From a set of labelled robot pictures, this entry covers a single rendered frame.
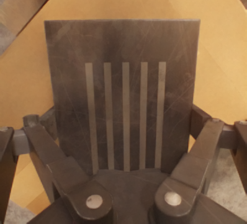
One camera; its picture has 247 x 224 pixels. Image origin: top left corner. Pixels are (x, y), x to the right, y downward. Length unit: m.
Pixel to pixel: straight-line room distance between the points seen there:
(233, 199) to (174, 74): 1.77
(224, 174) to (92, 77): 1.59
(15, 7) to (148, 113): 1.04
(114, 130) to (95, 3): 0.16
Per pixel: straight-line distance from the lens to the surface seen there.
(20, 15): 1.13
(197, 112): 0.17
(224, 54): 0.29
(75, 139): 0.18
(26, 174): 0.34
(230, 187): 1.80
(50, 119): 0.16
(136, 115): 0.16
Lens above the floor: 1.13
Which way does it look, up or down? 74 degrees down
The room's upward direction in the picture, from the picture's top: 174 degrees clockwise
